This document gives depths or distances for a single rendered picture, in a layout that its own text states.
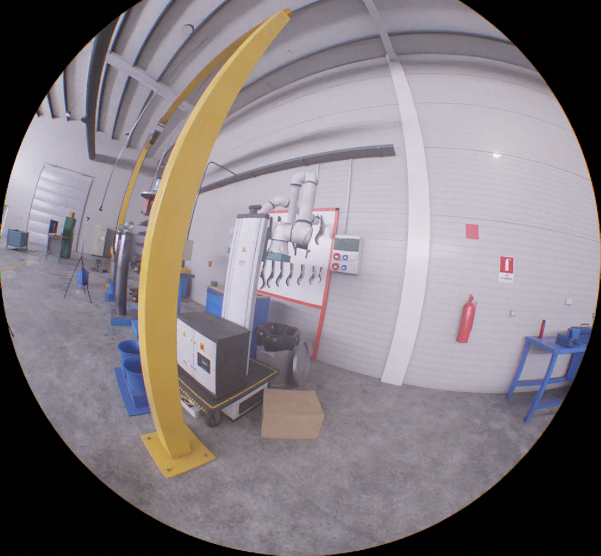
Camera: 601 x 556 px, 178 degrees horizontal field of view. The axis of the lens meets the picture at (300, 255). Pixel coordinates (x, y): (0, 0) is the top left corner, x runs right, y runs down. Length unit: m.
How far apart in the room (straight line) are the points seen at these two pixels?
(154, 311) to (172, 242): 0.31
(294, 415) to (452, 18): 7.22
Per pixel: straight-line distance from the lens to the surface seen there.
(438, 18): 6.13
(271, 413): 1.55
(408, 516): 1.62
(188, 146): 0.98
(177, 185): 0.91
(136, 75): 9.08
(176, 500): 1.47
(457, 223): 2.86
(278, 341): 2.02
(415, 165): 3.08
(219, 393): 1.55
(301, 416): 1.58
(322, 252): 2.94
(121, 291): 3.49
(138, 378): 1.78
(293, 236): 1.62
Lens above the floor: 1.36
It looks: 4 degrees up
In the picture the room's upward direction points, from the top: 9 degrees clockwise
